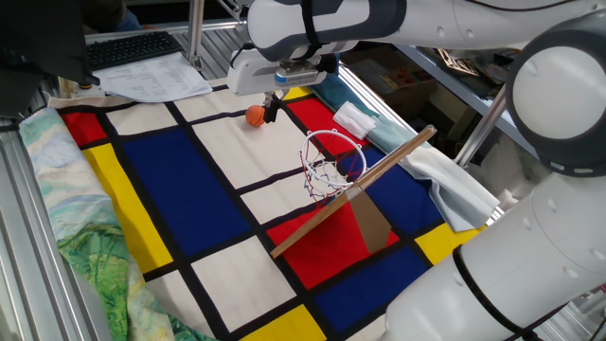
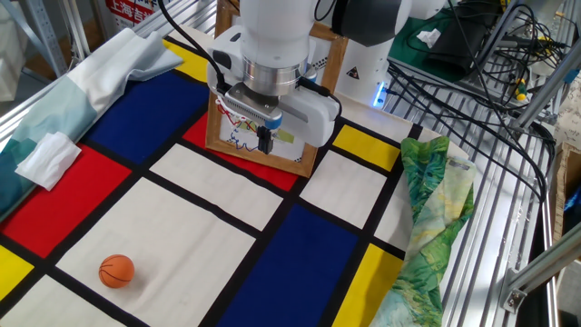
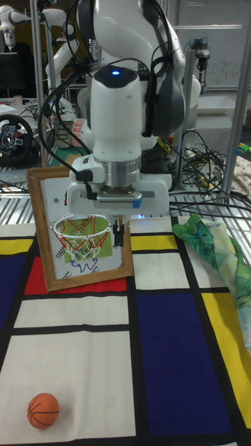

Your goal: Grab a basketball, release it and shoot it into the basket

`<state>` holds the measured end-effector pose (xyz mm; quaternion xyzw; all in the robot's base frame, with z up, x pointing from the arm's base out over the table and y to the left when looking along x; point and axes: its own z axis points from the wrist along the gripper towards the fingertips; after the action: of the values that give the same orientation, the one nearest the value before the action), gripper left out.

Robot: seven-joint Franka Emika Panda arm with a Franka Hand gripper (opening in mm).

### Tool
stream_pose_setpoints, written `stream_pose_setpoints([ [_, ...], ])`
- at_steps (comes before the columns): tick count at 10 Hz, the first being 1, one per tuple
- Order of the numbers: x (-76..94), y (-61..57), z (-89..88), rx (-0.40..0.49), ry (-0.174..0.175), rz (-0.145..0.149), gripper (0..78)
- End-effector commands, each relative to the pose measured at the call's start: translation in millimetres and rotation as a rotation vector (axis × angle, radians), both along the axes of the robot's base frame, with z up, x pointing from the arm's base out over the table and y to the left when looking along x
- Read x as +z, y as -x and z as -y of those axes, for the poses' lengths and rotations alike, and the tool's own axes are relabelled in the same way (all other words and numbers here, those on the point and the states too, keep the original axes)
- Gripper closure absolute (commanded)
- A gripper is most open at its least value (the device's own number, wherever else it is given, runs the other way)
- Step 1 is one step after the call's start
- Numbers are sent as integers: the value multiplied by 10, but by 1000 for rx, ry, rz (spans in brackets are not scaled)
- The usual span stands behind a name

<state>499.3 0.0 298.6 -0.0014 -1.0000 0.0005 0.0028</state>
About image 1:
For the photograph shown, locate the colour block tablecloth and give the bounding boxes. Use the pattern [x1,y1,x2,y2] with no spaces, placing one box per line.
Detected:
[46,70,489,341]

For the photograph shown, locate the green landscape print cloth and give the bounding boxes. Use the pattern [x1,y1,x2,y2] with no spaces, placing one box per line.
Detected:
[18,107,219,341]

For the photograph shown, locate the grey metal shelf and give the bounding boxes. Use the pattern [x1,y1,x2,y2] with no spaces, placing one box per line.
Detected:
[397,45,536,157]

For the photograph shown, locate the wooden framed backboard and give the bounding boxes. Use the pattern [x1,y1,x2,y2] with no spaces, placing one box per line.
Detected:
[269,124,437,260]

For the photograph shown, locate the black keyboard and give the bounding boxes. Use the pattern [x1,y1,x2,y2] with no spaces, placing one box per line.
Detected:
[86,30,185,72]

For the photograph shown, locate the small orange basketball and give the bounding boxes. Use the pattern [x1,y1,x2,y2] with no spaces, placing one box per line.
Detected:
[244,104,267,128]

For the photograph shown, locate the teal and pale blue cloth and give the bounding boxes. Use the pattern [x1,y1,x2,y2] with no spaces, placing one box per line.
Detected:
[310,70,501,233]

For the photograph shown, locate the white hoop with net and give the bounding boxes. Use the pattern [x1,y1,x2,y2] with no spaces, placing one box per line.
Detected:
[297,127,368,205]

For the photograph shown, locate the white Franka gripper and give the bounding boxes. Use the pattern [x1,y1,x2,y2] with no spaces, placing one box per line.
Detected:
[225,46,332,124]

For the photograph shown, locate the person in dark clothes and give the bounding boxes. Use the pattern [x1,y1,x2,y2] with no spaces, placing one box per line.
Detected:
[82,0,143,34]

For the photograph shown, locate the printed paper sheets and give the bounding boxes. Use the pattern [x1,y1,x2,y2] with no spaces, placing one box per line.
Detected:
[92,51,214,104]

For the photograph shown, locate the white folded tissue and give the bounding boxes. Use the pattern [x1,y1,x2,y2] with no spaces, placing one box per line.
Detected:
[332,100,378,141]

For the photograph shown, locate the black monitor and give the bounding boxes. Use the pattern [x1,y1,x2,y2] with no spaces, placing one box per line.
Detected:
[0,0,100,119]

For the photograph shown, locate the aluminium frame post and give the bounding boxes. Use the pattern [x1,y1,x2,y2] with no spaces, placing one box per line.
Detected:
[187,0,205,70]

